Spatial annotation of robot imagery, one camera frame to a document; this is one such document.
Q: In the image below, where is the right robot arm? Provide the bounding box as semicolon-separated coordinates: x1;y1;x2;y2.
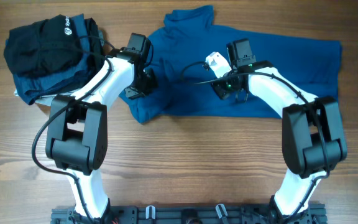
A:
205;39;347;223

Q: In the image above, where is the blue polo shirt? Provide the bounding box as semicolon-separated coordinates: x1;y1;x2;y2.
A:
121;5;342;123

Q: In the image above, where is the navy folded garment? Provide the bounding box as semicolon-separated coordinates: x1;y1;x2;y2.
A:
10;26;97;105

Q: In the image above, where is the light grey folded garment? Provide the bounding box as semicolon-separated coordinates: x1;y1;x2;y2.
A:
30;90;76;106

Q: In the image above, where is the black bottom folded garment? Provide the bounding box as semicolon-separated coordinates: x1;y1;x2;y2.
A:
85;18;104;75

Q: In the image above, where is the black folded garment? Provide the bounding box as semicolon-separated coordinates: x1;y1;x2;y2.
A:
85;18;104;75
4;14;86;78

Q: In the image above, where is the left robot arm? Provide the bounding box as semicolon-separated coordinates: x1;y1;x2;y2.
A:
44;33;158;223

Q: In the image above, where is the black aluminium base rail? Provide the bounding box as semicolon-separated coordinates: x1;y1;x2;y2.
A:
50;203;328;224

